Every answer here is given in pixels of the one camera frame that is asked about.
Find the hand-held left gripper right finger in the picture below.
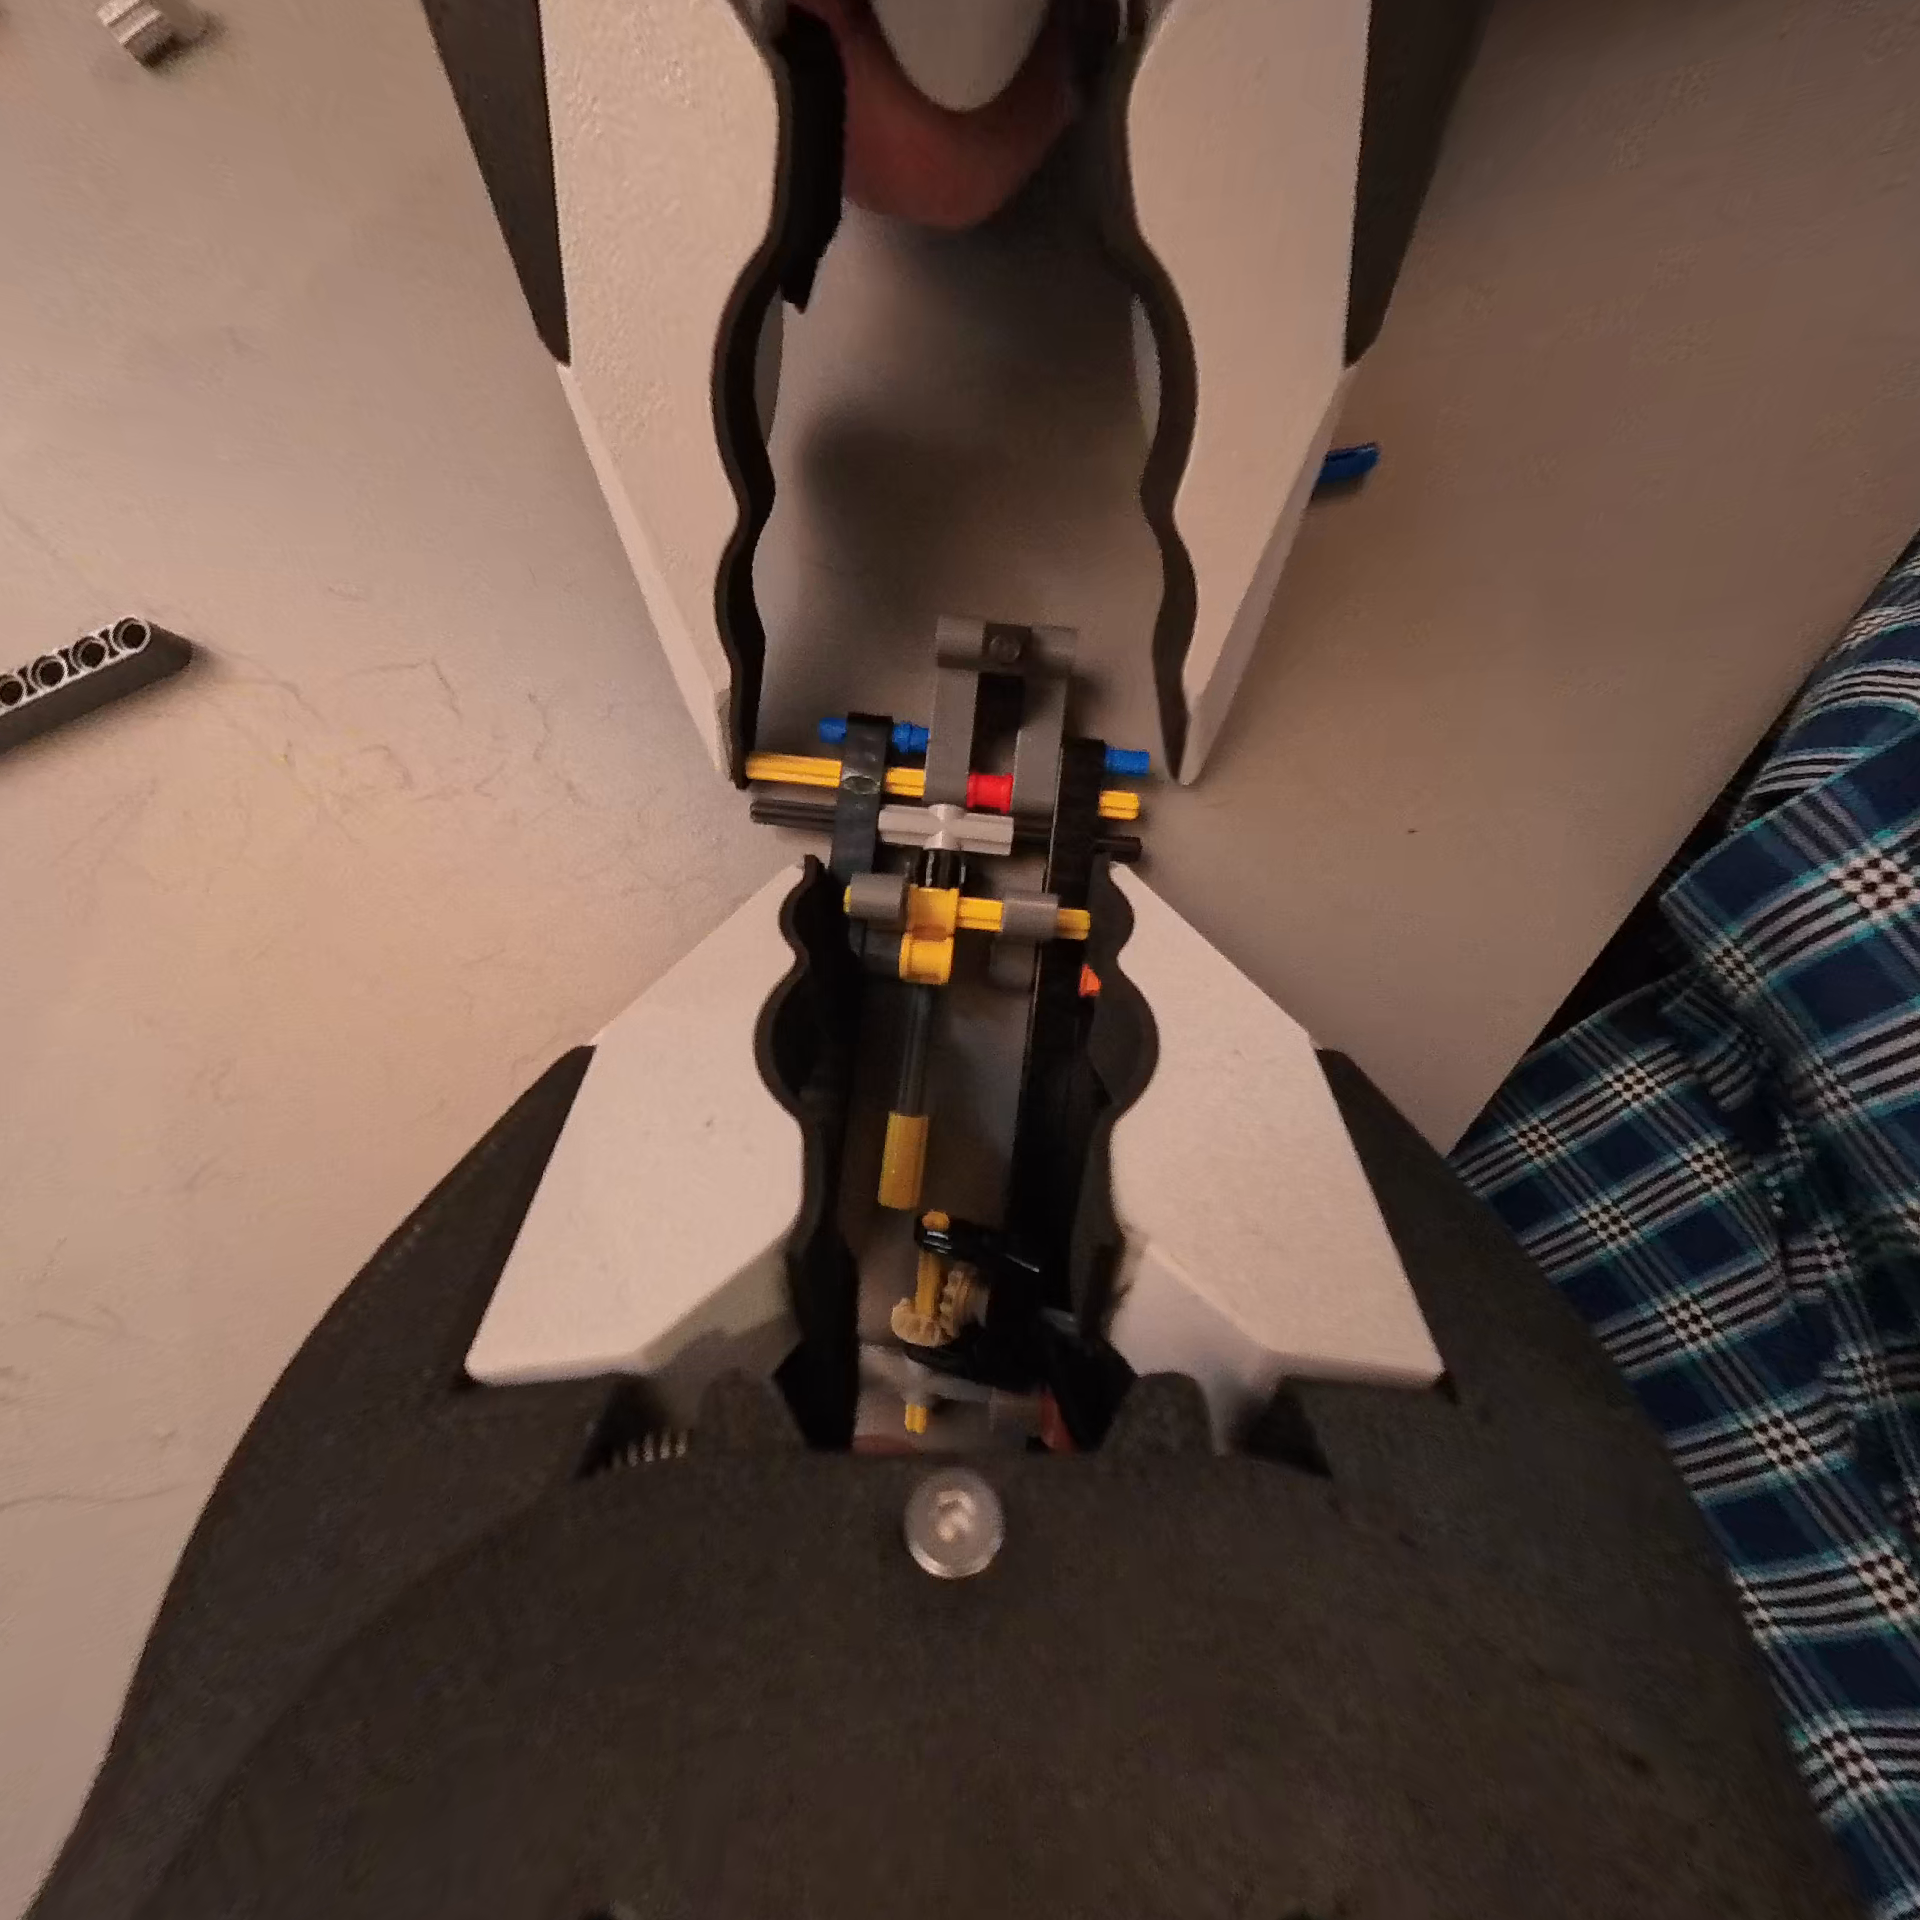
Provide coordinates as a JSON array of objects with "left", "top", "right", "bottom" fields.
[{"left": 1076, "top": 864, "right": 1449, "bottom": 1445}]

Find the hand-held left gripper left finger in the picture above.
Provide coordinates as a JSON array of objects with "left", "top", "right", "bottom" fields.
[{"left": 465, "top": 857, "right": 860, "bottom": 1451}]

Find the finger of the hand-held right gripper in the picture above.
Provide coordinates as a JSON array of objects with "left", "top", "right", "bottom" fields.
[
  {"left": 1113, "top": 0, "right": 1376, "bottom": 788},
  {"left": 538, "top": 0, "right": 800, "bottom": 794}
]

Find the multicoloured lego chassis assembly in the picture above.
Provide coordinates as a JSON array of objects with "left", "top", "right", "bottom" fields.
[{"left": 743, "top": 614, "right": 1152, "bottom": 1453}]

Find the small grey lego connector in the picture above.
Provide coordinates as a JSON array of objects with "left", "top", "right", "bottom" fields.
[{"left": 94, "top": 0, "right": 216, "bottom": 65}]

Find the grey lego beam with holes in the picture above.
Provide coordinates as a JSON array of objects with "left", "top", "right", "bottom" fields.
[{"left": 0, "top": 614, "right": 194, "bottom": 754}]

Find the person's right hand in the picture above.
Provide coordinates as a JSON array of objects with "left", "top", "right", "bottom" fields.
[{"left": 836, "top": 4, "right": 1107, "bottom": 230}]

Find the blue plaid shirt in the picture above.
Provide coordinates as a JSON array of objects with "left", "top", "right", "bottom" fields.
[{"left": 1447, "top": 540, "right": 1920, "bottom": 1869}]

